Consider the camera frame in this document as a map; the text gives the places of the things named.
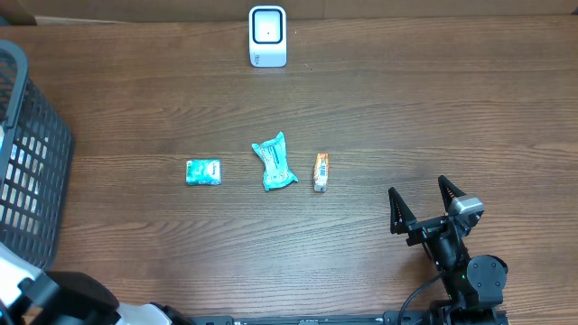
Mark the teal snack pack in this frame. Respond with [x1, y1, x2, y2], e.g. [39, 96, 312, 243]
[252, 132, 298, 191]

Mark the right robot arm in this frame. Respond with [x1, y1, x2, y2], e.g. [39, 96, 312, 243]
[398, 175, 508, 324]

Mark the small orange juice carton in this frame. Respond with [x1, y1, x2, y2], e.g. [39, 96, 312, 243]
[313, 153, 329, 192]

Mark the teal tissue packet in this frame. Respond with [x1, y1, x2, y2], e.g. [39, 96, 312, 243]
[185, 159, 222, 185]

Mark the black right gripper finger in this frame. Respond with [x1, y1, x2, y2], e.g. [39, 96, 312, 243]
[388, 187, 416, 235]
[438, 175, 465, 212]

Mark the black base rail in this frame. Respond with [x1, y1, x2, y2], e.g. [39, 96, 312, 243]
[190, 311, 510, 325]

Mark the white barcode scanner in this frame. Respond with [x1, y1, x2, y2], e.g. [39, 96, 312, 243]
[248, 5, 287, 68]

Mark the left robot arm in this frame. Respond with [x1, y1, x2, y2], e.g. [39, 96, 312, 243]
[1, 240, 244, 325]

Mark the dark plastic mesh basket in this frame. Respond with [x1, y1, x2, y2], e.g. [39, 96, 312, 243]
[1, 40, 75, 269]

